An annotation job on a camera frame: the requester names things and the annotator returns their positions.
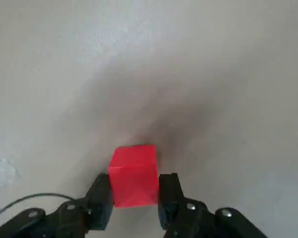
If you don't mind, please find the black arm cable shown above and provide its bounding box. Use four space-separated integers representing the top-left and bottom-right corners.
0 192 76 221

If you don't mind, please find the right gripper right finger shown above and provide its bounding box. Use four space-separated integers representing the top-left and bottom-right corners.
158 172 266 238

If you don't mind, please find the red magnetic block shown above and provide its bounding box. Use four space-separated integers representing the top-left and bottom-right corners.
108 144 160 208

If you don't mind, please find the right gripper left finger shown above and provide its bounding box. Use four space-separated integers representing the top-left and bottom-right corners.
0 173 114 238

